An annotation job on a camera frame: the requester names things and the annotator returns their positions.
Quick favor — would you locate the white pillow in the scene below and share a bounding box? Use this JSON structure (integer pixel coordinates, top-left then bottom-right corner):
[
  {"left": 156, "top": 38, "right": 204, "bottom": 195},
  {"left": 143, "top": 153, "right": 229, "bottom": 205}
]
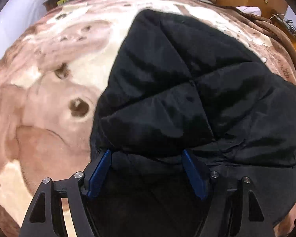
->
[{"left": 236, "top": 6, "right": 261, "bottom": 16}]

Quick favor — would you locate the wooden headboard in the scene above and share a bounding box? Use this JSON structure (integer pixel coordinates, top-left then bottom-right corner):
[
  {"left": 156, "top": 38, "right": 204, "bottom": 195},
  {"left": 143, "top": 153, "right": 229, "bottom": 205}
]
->
[{"left": 270, "top": 9, "right": 296, "bottom": 50}]

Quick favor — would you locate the black puffer jacket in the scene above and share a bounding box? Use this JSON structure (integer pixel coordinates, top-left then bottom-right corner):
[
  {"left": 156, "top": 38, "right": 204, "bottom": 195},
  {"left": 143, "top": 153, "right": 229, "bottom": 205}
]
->
[{"left": 90, "top": 10, "right": 296, "bottom": 236}]

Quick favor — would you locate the brown bear print blanket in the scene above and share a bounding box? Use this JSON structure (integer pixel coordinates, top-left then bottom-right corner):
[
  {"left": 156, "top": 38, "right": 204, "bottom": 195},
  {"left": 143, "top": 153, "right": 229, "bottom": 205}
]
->
[{"left": 0, "top": 0, "right": 296, "bottom": 236}]

